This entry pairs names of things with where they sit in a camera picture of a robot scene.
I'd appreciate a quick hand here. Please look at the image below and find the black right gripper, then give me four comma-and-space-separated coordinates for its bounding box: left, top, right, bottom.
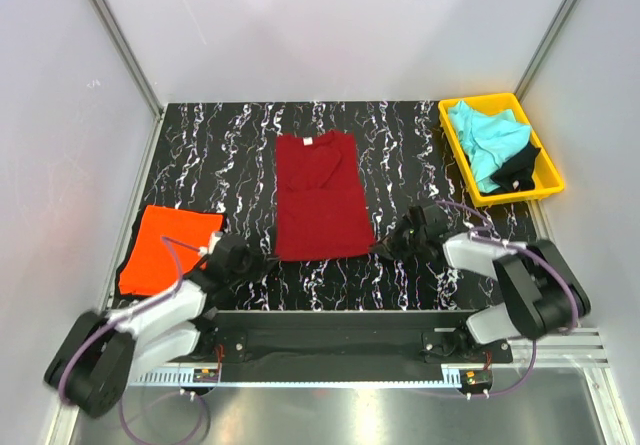
369, 214, 427, 264

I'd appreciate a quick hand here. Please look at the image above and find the dark red polo shirt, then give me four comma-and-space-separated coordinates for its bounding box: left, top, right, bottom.
275, 130, 375, 262

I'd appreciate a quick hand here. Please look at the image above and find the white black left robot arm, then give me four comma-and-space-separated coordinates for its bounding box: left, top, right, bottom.
43, 248, 278, 418

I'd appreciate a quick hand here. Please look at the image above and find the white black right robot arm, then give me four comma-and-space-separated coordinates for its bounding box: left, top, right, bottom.
371, 219, 592, 362

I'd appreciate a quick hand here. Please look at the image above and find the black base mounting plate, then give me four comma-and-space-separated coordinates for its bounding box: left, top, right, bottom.
176, 306, 526, 387

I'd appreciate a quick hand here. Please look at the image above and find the folded orange t shirt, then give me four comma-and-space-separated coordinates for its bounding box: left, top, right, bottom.
118, 204, 225, 297

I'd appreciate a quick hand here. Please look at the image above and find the left orange connector box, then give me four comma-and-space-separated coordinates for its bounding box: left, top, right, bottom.
192, 365, 221, 383

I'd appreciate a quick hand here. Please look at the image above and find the orange connector box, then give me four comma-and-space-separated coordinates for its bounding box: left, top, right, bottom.
461, 369, 493, 393
192, 365, 221, 383

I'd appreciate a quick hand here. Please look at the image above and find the yellow plastic bin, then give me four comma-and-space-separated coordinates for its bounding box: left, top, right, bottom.
438, 93, 565, 207

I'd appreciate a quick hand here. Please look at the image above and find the turquoise t shirt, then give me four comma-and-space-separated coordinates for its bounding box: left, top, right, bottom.
447, 100, 531, 194

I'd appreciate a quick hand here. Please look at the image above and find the right orange connector box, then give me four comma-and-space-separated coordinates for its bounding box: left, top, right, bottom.
461, 369, 493, 393

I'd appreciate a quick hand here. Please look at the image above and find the aluminium frame rail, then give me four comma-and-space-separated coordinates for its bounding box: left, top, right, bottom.
129, 328, 608, 389

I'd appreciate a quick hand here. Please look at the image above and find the left corner aluminium post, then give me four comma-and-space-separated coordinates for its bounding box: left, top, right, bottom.
89, 0, 164, 119

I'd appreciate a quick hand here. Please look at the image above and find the corner aluminium post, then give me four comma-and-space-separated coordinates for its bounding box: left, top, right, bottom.
89, 0, 164, 119
514, 0, 580, 100

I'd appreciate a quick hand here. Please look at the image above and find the right corner aluminium post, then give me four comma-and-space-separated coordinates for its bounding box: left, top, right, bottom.
514, 0, 580, 100

